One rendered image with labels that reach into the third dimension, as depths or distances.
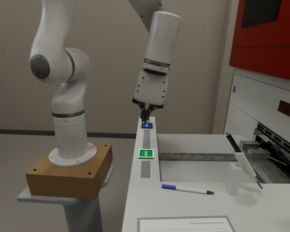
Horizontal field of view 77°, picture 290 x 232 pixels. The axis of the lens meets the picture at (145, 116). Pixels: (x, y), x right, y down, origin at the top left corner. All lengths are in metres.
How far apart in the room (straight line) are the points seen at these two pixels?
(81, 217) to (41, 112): 2.47
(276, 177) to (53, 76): 0.86
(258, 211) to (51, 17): 0.78
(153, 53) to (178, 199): 0.40
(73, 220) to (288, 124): 1.00
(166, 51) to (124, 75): 2.06
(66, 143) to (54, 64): 0.30
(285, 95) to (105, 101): 2.25
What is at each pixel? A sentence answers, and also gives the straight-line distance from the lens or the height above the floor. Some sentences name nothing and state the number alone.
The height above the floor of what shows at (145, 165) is 0.96.
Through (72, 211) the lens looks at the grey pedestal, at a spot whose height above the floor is 0.67.
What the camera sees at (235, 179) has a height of 1.02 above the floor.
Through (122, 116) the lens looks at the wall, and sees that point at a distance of 2.75.
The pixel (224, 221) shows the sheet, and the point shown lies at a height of 0.97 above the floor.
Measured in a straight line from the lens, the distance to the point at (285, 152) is 0.94.
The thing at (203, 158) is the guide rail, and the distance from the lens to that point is 0.94.
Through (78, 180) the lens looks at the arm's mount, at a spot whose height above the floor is 0.90.
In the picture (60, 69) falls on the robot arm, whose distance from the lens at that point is 0.64.
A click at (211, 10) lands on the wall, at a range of 2.62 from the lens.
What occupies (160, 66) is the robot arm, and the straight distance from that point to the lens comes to 0.55.
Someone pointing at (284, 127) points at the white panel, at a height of 1.02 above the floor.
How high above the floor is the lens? 1.34
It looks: 21 degrees down
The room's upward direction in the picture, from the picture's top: straight up
